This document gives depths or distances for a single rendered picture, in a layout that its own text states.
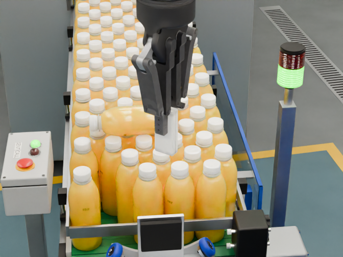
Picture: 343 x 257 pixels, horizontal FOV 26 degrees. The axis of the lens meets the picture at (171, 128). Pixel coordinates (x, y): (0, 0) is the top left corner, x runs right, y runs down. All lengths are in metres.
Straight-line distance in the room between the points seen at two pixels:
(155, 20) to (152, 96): 0.10
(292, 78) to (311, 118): 2.26
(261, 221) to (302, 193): 1.85
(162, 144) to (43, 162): 0.69
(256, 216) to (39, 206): 0.49
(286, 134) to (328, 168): 1.76
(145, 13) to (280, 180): 1.17
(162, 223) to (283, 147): 0.52
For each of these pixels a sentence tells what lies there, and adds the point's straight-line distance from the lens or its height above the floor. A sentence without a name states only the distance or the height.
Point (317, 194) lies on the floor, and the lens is 3.52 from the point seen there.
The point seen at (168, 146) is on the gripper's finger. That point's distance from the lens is 1.03.
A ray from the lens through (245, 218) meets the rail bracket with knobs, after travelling 1.67.
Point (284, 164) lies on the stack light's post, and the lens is 2.00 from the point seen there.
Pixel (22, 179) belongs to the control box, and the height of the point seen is 1.10.
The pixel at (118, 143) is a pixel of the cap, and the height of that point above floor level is 1.10.
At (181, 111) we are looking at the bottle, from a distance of 1.93.
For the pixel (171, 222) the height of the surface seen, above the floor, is 1.05.
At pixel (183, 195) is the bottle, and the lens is 1.66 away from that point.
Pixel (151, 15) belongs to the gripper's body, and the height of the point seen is 1.67.
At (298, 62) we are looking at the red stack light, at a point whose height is 1.23.
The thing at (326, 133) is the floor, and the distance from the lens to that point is 3.99.
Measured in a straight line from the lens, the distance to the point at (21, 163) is 1.68.
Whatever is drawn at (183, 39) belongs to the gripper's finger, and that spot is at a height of 1.63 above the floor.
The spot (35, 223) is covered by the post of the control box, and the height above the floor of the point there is 0.91.
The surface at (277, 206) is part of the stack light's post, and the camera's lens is 2.08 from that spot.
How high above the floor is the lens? 2.02
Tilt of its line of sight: 31 degrees down
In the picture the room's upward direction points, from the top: straight up
